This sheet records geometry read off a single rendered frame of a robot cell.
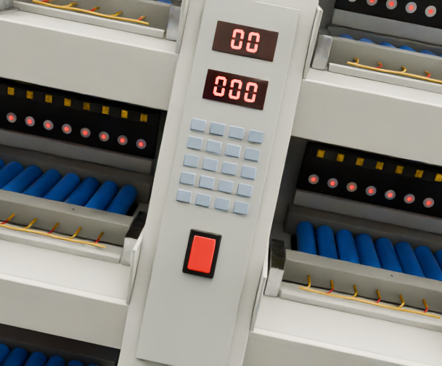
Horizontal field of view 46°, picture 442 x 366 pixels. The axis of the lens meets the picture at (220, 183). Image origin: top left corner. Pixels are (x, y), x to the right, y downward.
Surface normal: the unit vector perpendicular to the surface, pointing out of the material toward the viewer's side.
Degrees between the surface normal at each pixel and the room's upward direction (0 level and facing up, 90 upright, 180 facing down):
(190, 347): 90
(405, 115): 111
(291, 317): 21
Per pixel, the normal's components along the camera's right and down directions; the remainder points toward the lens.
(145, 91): -0.11, 0.39
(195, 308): -0.04, 0.04
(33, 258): 0.17, -0.90
